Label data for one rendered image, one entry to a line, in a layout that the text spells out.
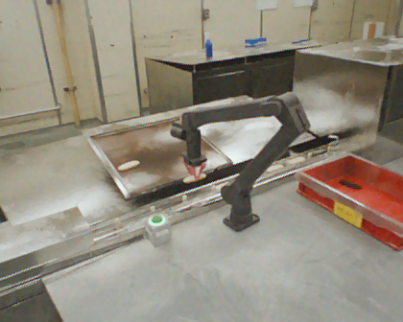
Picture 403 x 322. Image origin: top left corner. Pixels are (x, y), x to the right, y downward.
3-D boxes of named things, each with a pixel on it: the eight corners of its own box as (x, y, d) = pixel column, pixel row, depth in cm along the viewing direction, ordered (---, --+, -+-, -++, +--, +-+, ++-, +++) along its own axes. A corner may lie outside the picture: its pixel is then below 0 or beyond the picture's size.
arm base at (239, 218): (237, 233, 132) (261, 219, 139) (237, 214, 129) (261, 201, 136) (222, 222, 139) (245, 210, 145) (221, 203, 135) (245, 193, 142)
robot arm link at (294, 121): (307, 128, 102) (322, 119, 109) (273, 95, 105) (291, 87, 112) (230, 209, 133) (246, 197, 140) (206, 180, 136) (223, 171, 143)
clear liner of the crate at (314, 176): (399, 254, 119) (405, 229, 114) (292, 191, 157) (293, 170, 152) (457, 220, 134) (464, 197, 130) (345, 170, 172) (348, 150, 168)
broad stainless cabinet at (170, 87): (196, 172, 357) (191, 64, 313) (150, 139, 438) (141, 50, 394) (332, 129, 447) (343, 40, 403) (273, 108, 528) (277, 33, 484)
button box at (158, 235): (154, 256, 127) (151, 230, 123) (144, 244, 134) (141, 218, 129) (175, 247, 131) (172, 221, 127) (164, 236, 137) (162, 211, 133)
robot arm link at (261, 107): (282, 118, 105) (299, 108, 113) (278, 98, 104) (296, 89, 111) (179, 129, 135) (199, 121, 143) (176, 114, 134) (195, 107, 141)
